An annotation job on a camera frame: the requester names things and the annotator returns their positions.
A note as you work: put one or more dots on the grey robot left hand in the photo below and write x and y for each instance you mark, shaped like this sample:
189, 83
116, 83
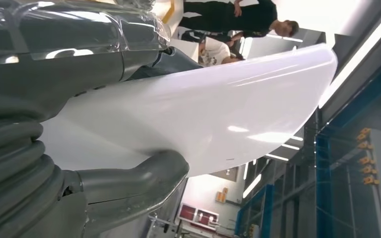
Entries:
62, 49

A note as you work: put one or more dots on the person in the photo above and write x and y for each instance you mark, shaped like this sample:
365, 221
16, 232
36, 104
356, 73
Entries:
215, 51
249, 16

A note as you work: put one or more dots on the red and white sign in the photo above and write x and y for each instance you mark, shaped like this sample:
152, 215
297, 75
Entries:
187, 213

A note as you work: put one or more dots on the ceiling strip light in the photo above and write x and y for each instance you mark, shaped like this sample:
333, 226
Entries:
358, 56
252, 186
277, 157

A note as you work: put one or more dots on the orange wall sign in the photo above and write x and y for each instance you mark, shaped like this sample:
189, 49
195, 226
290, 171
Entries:
221, 195

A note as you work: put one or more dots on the blue metal frame enclosure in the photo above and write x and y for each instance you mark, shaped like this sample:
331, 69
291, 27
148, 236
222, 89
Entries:
323, 180

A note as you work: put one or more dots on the orange wall hook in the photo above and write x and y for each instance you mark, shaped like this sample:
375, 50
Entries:
368, 169
367, 161
363, 134
371, 180
365, 146

